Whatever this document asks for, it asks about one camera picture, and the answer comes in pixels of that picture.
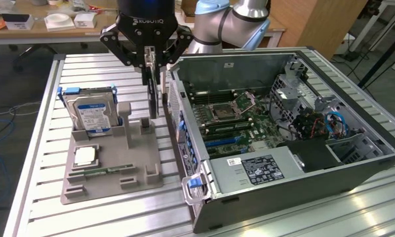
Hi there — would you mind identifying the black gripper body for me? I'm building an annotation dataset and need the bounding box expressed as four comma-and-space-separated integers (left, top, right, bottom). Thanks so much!
115, 0, 179, 69

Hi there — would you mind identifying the green expansion card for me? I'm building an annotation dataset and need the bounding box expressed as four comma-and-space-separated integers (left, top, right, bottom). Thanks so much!
144, 45, 162, 119

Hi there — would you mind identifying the white paper stack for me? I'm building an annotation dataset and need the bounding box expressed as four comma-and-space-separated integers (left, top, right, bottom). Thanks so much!
176, 11, 196, 27

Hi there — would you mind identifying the brown cardboard box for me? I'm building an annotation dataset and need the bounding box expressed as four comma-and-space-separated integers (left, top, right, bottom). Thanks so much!
178, 0, 200, 17

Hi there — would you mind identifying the plain white box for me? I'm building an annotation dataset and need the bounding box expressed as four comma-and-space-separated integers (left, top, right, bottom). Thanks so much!
73, 12, 99, 29

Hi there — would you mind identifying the white box with round bowl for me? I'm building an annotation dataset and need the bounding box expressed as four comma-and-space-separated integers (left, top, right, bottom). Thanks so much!
44, 13, 76, 32

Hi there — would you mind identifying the wooden desk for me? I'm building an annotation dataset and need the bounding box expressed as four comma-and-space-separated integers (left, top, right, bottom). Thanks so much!
0, 0, 287, 54

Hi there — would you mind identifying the black office chair base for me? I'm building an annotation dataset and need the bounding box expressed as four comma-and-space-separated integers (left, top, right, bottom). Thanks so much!
9, 44, 59, 72

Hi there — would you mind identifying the white box with black top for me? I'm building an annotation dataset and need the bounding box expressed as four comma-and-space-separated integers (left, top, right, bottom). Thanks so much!
1, 13, 36, 31

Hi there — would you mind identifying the hard disk in blue carrier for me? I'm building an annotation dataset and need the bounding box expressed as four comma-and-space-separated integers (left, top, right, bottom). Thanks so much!
55, 84, 119, 138

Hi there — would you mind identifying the CPU socket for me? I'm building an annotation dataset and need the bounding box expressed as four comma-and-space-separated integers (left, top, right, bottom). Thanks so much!
210, 102, 238, 119

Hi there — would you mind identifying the metal socket cover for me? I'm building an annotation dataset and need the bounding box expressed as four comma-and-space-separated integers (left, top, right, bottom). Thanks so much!
234, 90, 259, 115

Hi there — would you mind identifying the installed RAM stick white label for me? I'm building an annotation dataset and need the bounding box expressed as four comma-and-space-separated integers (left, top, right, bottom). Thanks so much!
202, 122, 252, 134

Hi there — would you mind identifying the wooden cabinet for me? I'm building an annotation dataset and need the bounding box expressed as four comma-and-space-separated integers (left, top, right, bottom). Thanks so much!
270, 0, 370, 61

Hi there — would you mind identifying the green motherboard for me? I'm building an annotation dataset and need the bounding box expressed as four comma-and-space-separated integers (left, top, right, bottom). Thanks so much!
186, 83, 284, 158

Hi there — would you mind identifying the blue expansion slot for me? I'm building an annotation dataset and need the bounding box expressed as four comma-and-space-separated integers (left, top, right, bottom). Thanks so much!
203, 137, 238, 148

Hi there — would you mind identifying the grey parts rack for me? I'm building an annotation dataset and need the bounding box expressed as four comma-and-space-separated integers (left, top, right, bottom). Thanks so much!
59, 102, 166, 205

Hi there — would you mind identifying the silver CPU chip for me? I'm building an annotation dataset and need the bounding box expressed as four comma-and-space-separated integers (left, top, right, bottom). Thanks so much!
73, 147, 99, 166

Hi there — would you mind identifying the white box with red dot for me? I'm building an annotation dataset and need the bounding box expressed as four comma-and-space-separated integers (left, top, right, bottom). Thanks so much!
335, 33, 355, 57

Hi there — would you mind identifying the green RAM stick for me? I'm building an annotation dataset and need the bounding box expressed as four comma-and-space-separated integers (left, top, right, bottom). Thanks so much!
68, 165, 135, 176

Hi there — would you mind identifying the grey power supply with label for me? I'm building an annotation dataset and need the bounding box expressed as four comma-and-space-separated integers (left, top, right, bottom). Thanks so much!
210, 146, 306, 195

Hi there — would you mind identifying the black plastic air shroud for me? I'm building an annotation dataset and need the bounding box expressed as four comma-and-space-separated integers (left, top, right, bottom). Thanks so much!
288, 138, 343, 173

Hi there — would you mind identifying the black metal stand pole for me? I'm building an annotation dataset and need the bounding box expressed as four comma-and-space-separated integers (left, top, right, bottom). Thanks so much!
358, 31, 395, 88

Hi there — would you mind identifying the open black PC case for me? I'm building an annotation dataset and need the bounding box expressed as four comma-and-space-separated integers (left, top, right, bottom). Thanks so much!
160, 50, 395, 234

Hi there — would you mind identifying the blue floor cable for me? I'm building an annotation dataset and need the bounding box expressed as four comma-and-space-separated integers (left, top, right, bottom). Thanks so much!
0, 108, 19, 210

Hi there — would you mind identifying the red wire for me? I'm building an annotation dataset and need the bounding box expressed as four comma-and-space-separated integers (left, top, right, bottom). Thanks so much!
311, 118, 327, 138

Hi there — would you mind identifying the blue wire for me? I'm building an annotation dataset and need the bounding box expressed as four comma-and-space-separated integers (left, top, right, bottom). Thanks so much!
326, 111, 350, 139

